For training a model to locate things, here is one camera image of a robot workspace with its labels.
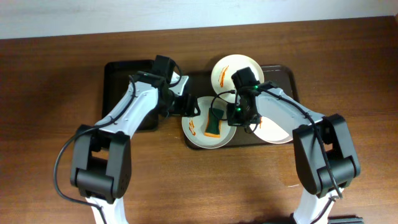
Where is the small black tray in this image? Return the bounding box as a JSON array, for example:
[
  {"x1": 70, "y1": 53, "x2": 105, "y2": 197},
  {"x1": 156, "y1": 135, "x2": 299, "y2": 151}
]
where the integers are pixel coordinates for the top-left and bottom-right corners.
[{"x1": 102, "y1": 59, "x2": 159, "y2": 133}]

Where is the green orange sponge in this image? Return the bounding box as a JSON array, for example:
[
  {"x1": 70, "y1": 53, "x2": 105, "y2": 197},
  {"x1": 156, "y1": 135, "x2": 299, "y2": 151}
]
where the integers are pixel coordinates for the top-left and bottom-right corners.
[{"x1": 204, "y1": 108, "x2": 224, "y2": 138}]

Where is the white plate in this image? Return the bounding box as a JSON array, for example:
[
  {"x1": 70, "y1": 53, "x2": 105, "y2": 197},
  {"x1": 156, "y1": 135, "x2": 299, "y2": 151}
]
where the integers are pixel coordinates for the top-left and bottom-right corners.
[
  {"x1": 249, "y1": 117, "x2": 293, "y2": 144},
  {"x1": 211, "y1": 54, "x2": 264, "y2": 94},
  {"x1": 182, "y1": 96, "x2": 236, "y2": 149}
]

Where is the large brown tray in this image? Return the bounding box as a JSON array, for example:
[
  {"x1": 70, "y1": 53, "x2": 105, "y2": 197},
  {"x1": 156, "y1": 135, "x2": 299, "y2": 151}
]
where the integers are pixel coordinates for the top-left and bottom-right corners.
[{"x1": 184, "y1": 65, "x2": 299, "y2": 150}]

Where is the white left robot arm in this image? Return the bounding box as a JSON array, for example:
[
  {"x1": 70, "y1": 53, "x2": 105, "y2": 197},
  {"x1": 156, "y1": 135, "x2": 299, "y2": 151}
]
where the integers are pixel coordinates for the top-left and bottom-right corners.
[{"x1": 70, "y1": 55, "x2": 200, "y2": 223}]

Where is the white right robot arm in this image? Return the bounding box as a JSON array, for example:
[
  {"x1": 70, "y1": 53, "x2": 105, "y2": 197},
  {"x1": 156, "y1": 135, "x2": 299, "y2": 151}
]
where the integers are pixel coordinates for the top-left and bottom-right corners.
[{"x1": 227, "y1": 67, "x2": 364, "y2": 223}]

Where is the white plate back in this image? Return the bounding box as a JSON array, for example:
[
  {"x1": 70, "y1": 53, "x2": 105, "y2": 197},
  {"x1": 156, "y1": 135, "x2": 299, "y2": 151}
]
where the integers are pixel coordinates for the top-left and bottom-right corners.
[{"x1": 211, "y1": 54, "x2": 264, "y2": 94}]

